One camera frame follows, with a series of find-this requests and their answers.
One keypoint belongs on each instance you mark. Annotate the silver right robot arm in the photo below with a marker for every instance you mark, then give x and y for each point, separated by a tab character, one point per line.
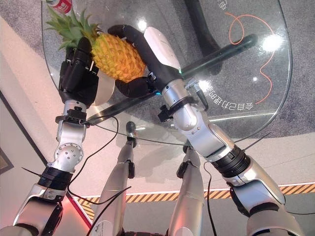
197	127

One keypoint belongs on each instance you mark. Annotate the round glass table top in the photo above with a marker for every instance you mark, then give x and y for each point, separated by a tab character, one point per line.
246	73

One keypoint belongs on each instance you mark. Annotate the yellow pineapple with green crown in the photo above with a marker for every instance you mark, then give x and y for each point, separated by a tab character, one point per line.
115	59

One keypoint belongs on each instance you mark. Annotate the red drink can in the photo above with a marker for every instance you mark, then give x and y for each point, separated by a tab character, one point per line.
62	5

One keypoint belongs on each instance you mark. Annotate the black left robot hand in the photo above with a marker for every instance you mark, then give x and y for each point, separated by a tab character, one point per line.
76	78

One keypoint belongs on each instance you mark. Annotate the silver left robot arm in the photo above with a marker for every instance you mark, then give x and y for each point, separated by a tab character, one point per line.
69	152

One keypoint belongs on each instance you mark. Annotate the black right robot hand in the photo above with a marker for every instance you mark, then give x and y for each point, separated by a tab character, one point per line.
160	66

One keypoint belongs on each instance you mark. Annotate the yellow black hazard tape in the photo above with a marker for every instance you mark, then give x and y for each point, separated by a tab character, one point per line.
152	196

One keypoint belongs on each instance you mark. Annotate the black table base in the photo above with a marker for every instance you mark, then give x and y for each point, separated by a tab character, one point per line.
209	32

